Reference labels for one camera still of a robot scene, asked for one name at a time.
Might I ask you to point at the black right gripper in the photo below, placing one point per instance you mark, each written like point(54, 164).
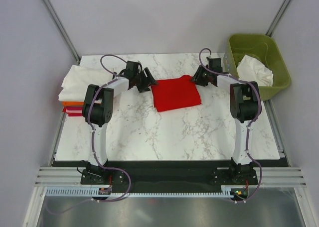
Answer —
point(197, 77)

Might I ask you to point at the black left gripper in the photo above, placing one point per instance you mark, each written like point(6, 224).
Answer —
point(148, 81)

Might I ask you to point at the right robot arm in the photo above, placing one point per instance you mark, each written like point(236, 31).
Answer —
point(245, 106)

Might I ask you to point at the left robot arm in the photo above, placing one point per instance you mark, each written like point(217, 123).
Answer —
point(98, 105)

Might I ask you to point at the white crumpled t shirt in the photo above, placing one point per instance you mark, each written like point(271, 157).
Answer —
point(251, 69)

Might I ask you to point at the green plastic bin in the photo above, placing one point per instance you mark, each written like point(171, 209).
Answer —
point(262, 48)

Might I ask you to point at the white folded t shirt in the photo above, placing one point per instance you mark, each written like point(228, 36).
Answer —
point(77, 80)

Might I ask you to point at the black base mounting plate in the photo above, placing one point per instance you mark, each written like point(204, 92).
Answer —
point(166, 176)

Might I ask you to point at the right aluminium frame post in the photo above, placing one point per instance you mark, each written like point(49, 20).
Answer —
point(278, 17)

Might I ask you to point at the aluminium frame post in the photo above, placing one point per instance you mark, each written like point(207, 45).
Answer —
point(278, 17)
point(62, 31)

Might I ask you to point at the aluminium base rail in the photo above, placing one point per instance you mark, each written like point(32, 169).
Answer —
point(291, 177)

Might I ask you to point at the white slotted cable duct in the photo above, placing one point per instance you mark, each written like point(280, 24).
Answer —
point(99, 192)

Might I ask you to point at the left aluminium frame post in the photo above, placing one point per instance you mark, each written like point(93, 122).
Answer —
point(62, 31)

